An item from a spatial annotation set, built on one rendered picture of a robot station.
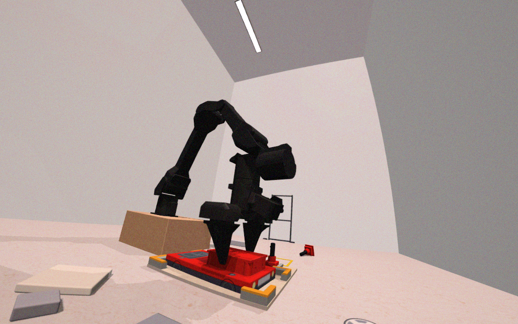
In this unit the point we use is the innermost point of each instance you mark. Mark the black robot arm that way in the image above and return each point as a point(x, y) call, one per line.
point(274, 163)

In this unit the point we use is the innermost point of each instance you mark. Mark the pale lavender flat rectangle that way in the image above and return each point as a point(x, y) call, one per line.
point(158, 319)

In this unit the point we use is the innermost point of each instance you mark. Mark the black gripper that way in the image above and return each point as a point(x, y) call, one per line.
point(222, 216)

